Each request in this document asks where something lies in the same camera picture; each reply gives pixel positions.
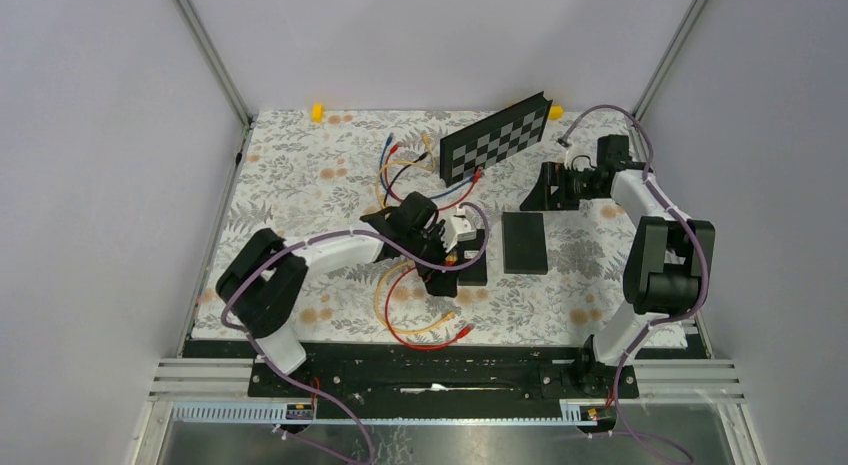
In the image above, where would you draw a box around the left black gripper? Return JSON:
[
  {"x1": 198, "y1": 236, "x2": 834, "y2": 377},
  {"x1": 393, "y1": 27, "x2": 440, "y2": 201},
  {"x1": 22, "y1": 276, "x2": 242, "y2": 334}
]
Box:
[{"x1": 403, "y1": 220, "x2": 465, "y2": 297}]

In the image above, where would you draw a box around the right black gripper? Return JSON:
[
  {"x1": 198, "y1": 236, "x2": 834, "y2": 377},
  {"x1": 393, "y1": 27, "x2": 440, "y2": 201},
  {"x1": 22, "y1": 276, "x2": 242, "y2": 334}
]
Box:
[{"x1": 518, "y1": 162, "x2": 605, "y2": 212}]

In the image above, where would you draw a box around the black network switch box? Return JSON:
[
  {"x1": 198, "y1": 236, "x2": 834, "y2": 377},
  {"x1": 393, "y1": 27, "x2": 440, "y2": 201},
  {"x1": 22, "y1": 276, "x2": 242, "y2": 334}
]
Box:
[{"x1": 501, "y1": 212, "x2": 549, "y2": 275}]

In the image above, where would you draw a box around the small black adapter box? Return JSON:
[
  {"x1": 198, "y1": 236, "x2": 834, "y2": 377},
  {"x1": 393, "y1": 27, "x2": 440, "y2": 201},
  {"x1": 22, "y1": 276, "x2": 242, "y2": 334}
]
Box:
[{"x1": 457, "y1": 229, "x2": 488, "y2": 287}]

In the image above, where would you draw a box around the yellow ethernet cable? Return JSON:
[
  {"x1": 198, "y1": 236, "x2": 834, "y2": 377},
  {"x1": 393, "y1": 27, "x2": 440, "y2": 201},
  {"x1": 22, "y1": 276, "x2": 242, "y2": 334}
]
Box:
[{"x1": 374, "y1": 133, "x2": 439, "y2": 212}]

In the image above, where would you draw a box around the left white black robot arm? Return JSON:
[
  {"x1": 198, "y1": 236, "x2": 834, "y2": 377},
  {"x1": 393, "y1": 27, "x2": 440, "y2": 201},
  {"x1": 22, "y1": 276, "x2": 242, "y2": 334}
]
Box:
[{"x1": 215, "y1": 192, "x2": 478, "y2": 396}]

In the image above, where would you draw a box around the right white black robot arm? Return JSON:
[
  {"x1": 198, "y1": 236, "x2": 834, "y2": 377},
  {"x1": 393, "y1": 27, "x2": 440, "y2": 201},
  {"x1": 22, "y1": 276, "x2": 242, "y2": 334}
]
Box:
[{"x1": 520, "y1": 135, "x2": 715, "y2": 397}]

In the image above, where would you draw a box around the black white checkerboard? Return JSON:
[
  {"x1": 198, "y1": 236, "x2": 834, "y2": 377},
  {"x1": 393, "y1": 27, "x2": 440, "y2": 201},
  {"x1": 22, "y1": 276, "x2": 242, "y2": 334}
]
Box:
[{"x1": 439, "y1": 92, "x2": 553, "y2": 186}]

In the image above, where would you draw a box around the floral patterned table mat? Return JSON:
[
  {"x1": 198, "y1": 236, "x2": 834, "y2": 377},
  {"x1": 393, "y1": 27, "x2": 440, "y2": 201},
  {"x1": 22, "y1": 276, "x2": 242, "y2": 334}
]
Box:
[{"x1": 191, "y1": 110, "x2": 635, "y2": 346}]

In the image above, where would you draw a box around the right yellow corner clip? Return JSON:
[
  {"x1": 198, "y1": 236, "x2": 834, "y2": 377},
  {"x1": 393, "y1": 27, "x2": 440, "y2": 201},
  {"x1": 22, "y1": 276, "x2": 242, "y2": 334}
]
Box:
[{"x1": 548, "y1": 105, "x2": 564, "y2": 120}]

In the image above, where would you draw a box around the yellow corner clip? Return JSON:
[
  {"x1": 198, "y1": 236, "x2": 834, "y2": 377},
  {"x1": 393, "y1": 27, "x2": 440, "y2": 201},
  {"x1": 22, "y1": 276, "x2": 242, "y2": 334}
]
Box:
[
  {"x1": 311, "y1": 103, "x2": 324, "y2": 123},
  {"x1": 548, "y1": 105, "x2": 564, "y2": 120}
]

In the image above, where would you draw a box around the left yellow corner clip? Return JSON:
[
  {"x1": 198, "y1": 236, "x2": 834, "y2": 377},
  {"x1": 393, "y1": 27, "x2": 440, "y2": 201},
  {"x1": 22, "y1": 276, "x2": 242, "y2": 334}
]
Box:
[{"x1": 311, "y1": 103, "x2": 324, "y2": 123}]

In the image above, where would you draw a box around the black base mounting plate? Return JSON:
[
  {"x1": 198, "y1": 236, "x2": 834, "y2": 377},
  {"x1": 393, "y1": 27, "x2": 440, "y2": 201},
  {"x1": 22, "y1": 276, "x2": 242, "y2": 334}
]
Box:
[{"x1": 182, "y1": 339, "x2": 709, "y2": 421}]

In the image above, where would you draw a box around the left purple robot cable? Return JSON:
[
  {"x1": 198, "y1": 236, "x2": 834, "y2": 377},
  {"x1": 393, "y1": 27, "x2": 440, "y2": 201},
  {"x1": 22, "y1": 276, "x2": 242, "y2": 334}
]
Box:
[{"x1": 219, "y1": 202, "x2": 493, "y2": 465}]

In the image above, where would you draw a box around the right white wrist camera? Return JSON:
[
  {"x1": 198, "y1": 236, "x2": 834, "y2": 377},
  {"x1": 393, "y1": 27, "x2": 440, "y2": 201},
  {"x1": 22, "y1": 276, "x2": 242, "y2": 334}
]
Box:
[{"x1": 557, "y1": 136, "x2": 584, "y2": 160}]

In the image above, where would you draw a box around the yellow cable by adapter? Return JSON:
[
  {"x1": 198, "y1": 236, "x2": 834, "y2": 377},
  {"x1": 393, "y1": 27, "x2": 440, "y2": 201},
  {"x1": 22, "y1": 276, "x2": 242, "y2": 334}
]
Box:
[{"x1": 374, "y1": 259, "x2": 458, "y2": 337}]

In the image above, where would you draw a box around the red cable by adapter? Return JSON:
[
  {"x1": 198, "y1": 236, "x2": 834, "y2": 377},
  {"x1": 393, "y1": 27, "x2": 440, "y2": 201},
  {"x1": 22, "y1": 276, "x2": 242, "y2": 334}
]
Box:
[{"x1": 384, "y1": 255, "x2": 477, "y2": 352}]

